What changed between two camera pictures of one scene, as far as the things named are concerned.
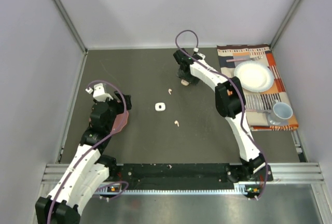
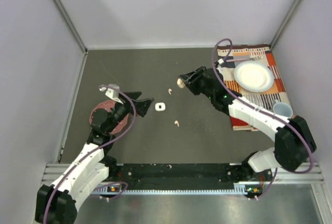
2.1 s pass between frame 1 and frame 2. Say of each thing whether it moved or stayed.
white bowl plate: moved
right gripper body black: moved
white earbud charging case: stayed
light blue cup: stayed
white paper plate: stayed
